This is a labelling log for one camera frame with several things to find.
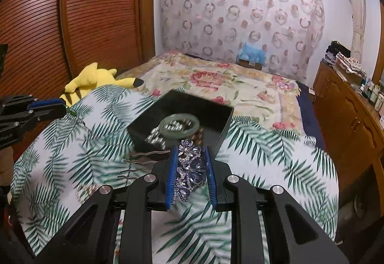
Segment green leaf pendant chain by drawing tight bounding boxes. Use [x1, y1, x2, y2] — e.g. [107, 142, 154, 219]
[68, 107, 90, 130]

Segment white pearl necklace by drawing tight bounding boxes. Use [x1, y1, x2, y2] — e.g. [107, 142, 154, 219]
[144, 119, 193, 146]

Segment pale green jade bangle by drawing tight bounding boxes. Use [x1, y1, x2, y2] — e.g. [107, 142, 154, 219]
[158, 113, 200, 140]

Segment brown wooden bead bracelet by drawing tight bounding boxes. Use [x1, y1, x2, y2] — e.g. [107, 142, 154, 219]
[191, 128, 205, 146]

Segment yellow plush toy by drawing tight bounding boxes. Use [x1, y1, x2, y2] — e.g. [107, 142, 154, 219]
[60, 62, 144, 107]

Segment palm leaf print cloth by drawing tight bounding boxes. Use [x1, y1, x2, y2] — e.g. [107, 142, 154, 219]
[11, 85, 339, 263]

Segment black square storage box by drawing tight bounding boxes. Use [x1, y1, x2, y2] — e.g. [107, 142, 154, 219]
[128, 90, 234, 154]

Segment wooden slatted wardrobe door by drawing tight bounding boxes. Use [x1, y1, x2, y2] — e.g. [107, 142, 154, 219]
[0, 0, 156, 157]

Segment floral bedspread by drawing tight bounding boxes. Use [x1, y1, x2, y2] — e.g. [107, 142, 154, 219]
[118, 50, 304, 134]

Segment wooden sideboard cabinet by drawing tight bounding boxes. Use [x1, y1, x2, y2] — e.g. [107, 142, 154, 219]
[312, 60, 384, 202]

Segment cosmetic bottles on cabinet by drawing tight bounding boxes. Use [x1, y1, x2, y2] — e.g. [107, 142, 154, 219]
[359, 80, 383, 129]

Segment blue plush toy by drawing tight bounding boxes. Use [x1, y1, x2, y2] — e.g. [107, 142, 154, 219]
[236, 44, 266, 65]

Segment pink circle patterned curtain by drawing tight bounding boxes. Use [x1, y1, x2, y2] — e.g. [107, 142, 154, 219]
[159, 0, 325, 82]

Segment stack of folded clothes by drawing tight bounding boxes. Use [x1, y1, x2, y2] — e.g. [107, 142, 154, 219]
[323, 41, 366, 85]

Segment cream lace curtain strip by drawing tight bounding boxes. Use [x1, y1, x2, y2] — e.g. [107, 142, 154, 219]
[350, 0, 366, 61]

